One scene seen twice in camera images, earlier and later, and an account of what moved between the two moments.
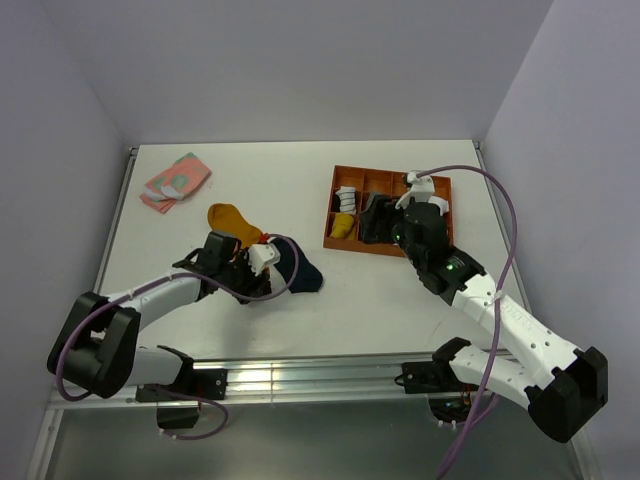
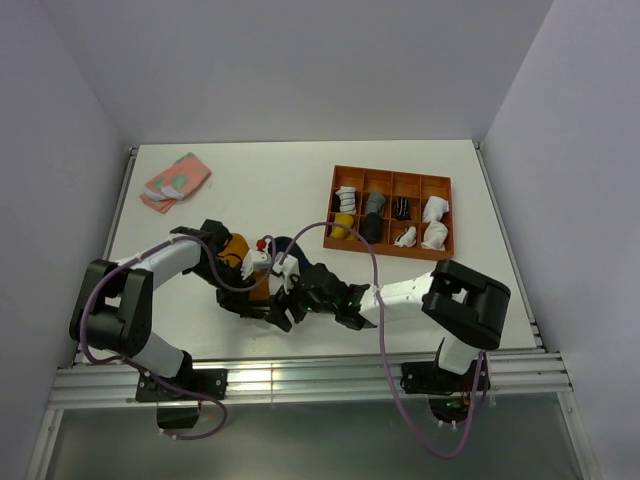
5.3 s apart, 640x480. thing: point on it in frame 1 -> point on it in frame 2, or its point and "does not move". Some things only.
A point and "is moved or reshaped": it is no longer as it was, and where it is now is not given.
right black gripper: x=381 y=208 -> x=279 y=303
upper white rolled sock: x=442 y=204 does not move
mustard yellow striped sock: x=230 y=220 is moved or reshaped
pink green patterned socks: x=166 y=187 does not move
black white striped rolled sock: x=345 y=200 does not move
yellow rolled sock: x=343 y=227 does not move
